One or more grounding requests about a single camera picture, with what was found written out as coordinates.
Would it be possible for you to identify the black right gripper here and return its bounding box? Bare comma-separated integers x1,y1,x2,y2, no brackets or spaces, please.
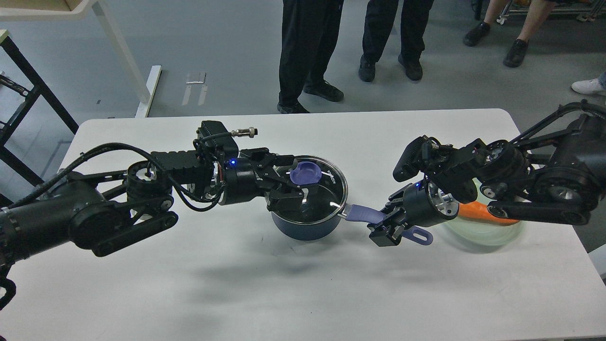
367,181,459,247

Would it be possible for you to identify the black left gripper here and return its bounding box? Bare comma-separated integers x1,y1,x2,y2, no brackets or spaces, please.
222,148,304,212

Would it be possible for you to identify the blue saucepan with purple handle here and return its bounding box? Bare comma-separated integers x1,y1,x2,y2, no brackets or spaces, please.
271,155,434,246

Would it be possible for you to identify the glass lid with purple knob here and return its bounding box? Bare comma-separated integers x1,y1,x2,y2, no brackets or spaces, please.
274,155,347,225

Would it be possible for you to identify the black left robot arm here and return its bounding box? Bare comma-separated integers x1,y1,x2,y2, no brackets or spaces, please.
1,138,318,308

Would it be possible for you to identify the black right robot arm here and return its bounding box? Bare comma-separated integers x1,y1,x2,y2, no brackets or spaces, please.
368,100,606,247

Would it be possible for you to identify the light green plate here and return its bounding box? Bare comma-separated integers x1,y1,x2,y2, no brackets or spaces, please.
440,182,525,247

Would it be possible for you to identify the orange toy carrot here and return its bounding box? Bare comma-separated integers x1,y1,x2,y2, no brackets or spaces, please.
458,201,520,226

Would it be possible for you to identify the person in black trousers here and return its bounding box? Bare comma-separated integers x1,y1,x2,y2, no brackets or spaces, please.
277,0,344,114
358,0,434,82

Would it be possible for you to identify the white sneaker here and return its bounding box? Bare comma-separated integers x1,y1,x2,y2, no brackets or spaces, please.
570,72,606,97

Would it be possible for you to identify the person with bare legs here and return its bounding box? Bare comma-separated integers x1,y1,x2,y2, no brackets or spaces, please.
463,0,557,68

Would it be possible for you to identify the white desk with leg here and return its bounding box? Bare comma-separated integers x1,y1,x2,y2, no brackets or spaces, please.
1,0,162,122

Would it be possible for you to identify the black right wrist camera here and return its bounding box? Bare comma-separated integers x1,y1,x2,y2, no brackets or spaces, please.
392,136,443,183

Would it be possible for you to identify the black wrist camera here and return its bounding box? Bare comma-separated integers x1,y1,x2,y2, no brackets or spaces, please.
194,120,258,160
392,136,443,183

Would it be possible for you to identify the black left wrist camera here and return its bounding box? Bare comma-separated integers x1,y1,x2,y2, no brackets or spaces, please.
194,120,258,160

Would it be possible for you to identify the black metal frame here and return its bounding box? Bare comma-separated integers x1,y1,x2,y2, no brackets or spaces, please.
0,30,79,186

